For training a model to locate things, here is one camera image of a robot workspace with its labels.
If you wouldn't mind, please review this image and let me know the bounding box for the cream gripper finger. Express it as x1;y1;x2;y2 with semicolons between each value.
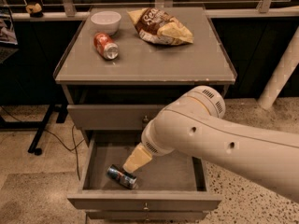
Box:
122;143;152;174

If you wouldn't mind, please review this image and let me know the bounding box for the blue silver redbull can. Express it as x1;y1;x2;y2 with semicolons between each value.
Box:
107;164;137;189

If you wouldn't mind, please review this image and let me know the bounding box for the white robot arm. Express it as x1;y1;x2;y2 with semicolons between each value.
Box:
123;86;299;203

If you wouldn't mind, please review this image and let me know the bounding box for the grey open middle drawer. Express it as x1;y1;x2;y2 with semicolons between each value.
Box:
68;131;221;213

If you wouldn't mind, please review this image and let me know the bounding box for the grey drawer cabinet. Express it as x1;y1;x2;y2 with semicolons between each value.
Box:
52;6;238;142

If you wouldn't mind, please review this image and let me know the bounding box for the grey top drawer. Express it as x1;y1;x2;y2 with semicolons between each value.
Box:
67;105;163;131

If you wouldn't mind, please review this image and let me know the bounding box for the grey bottom drawer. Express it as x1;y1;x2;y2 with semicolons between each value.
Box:
87;211;206;221

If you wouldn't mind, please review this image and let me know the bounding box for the red soda can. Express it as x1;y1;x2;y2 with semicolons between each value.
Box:
93;33;119;60

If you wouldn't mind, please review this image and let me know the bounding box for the brown yellow chip bag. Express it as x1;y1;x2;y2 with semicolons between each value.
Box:
127;7;193;46

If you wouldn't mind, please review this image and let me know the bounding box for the white bowl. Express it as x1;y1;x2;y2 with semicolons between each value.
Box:
91;11;121;35

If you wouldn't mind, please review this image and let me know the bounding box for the small yellow object on ledge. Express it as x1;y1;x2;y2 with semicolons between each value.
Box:
25;3;43;18

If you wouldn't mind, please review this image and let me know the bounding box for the black floor cable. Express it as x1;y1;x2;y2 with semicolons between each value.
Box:
0;105;87;181

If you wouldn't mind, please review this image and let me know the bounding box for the black desk leg frame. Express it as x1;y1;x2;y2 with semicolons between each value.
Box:
0;105;68;156

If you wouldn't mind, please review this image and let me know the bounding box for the white diagonal post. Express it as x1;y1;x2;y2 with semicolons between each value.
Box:
258;27;299;110

